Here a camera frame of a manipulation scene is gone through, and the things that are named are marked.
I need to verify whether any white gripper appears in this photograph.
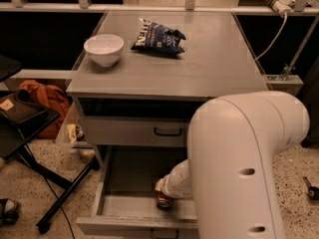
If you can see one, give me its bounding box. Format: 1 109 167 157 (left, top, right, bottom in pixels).
155 160 192 199

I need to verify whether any red coke can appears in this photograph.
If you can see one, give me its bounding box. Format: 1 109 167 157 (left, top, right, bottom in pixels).
157 192 172 209

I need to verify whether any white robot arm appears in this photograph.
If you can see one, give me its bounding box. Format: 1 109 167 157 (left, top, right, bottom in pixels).
156 91 310 239

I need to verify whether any grey open bottom drawer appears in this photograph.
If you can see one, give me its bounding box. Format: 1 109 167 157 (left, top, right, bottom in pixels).
77 146 199 239

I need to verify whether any grey middle drawer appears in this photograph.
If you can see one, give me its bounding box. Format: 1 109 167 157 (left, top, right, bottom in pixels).
80 117 188 147

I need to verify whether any grey drawer cabinet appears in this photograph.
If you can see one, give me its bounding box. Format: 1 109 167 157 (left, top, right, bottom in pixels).
67 10 267 160

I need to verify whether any clear plastic snack bag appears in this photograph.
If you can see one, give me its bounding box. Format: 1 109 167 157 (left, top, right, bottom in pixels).
56 105 85 147

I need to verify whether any orange backpack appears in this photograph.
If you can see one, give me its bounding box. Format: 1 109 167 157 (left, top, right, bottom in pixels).
18 80 71 139

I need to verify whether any white bowl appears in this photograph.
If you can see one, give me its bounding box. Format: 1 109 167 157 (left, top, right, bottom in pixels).
84 34 124 67

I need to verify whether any blue chip bag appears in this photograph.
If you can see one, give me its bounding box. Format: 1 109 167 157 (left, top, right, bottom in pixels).
131 19 186 56

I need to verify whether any black sandal foot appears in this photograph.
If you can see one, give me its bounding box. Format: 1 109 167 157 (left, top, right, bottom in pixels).
0 198 19 225

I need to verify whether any black folding chair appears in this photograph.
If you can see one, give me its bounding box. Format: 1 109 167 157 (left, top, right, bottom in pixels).
0 55 100 235

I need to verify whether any black floor tool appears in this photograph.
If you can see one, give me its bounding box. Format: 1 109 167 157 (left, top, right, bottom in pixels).
303 176 319 200

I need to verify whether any white power strip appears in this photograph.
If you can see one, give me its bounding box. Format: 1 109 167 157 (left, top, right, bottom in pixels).
265 0 294 15

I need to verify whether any thin black floor cable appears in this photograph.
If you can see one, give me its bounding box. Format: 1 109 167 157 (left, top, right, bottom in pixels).
19 129 76 239

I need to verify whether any white power cable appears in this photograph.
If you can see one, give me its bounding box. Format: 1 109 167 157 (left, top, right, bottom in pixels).
253 12 288 62

